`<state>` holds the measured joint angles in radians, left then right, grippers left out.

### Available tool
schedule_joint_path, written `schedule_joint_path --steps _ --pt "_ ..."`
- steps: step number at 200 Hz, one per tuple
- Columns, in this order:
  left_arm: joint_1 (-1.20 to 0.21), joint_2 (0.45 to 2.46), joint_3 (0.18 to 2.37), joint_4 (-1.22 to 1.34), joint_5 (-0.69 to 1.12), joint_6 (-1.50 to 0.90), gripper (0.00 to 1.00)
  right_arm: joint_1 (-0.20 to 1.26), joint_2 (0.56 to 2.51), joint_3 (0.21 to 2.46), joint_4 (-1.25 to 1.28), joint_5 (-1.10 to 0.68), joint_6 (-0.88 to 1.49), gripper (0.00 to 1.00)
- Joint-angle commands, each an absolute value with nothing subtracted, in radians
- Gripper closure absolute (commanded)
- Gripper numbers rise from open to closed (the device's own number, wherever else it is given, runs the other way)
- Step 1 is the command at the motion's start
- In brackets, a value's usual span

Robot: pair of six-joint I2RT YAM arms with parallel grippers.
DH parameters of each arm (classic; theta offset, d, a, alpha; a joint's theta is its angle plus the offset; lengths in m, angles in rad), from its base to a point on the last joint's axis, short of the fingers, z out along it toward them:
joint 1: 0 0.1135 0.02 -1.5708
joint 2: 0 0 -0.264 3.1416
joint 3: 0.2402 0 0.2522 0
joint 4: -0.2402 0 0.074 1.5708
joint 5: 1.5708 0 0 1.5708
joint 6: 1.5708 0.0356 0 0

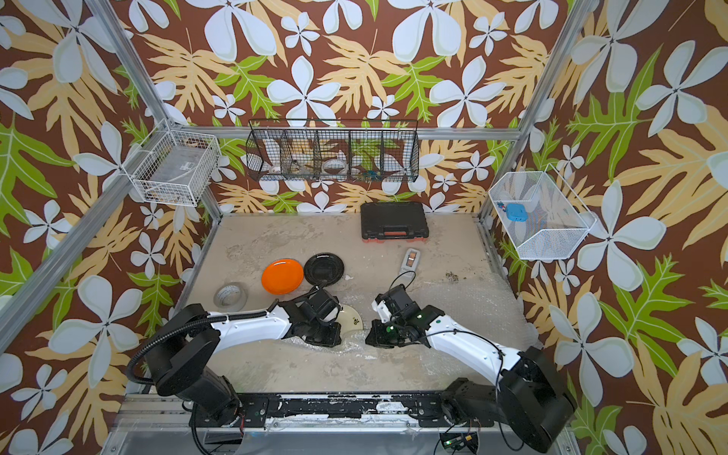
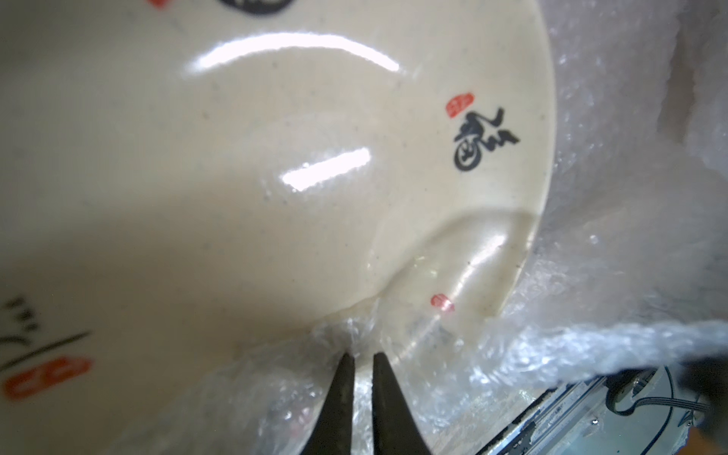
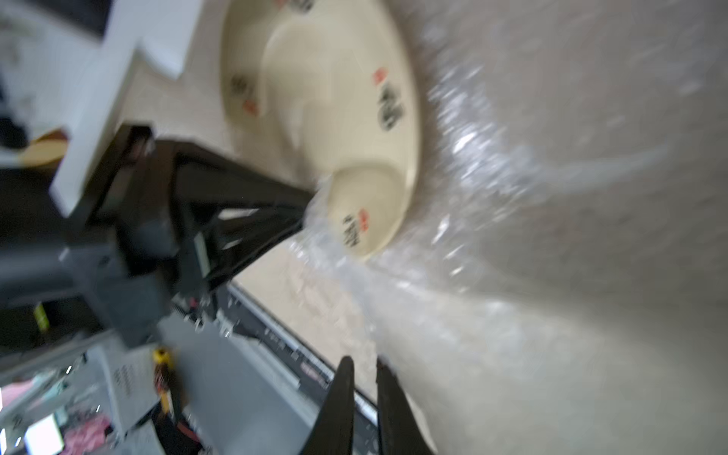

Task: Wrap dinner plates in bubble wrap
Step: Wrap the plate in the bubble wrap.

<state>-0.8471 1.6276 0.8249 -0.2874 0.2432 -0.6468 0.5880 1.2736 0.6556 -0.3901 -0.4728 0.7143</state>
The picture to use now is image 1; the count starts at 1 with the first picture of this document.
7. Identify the blue object in basket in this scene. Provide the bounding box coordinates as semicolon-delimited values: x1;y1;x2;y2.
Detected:
505;203;528;223

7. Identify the black plate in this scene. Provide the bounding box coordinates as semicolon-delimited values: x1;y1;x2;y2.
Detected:
303;252;345;287

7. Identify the black plastic case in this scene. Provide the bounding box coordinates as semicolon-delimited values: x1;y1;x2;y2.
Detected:
359;202;430;242

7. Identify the white tape dispenser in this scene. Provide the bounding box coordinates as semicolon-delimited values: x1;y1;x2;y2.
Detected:
400;248;422;273

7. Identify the cream patterned plate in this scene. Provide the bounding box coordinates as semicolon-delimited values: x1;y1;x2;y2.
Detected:
337;304;363;337

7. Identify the black wire basket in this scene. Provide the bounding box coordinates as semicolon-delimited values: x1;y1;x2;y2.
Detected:
243;119;421;183

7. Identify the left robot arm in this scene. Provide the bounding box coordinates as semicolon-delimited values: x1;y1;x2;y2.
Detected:
125;286;342;427

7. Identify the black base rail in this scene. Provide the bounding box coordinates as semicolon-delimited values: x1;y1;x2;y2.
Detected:
226;387;499;431

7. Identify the white wire basket right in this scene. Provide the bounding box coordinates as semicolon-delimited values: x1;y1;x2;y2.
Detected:
488;165;597;262

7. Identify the clear bubble wrap sheet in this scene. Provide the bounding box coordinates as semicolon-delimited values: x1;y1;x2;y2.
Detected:
260;272;541;392

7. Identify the orange plate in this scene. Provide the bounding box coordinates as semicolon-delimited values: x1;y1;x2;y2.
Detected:
261;259;304;295

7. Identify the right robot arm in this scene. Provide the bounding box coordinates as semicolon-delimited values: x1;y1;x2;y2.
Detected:
365;284;576;453

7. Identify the white wire basket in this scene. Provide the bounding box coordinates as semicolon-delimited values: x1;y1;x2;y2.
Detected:
488;165;597;262
124;121;221;207

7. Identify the white wire basket left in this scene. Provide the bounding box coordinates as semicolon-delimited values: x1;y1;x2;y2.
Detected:
124;121;221;207

